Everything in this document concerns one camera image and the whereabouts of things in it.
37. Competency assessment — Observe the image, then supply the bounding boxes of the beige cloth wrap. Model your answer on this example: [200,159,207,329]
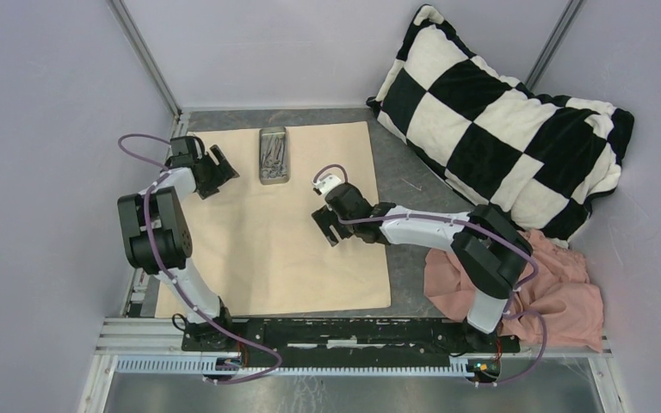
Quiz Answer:
[182,121,392,316]

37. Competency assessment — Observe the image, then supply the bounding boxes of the black white checkered pillow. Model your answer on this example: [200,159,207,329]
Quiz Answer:
[368,4,634,245]

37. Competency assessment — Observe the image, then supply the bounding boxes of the pink crumpled cloth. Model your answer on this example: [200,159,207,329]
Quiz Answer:
[423,230,604,353]

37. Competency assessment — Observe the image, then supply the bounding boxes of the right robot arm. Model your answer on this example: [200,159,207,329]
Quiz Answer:
[312,174,537,351]

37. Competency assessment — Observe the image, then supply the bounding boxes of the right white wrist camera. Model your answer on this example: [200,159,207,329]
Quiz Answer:
[312,174,345,196]

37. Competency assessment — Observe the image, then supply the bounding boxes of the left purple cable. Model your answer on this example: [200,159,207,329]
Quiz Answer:
[117,133,283,385]

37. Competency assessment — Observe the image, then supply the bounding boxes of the metal instrument tray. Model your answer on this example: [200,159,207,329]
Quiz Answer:
[258,126,290,185]

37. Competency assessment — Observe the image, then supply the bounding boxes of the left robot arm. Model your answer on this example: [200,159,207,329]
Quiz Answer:
[117,136,239,351]

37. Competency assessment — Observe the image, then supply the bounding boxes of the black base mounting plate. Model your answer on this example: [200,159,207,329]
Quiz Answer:
[182,317,521,368]

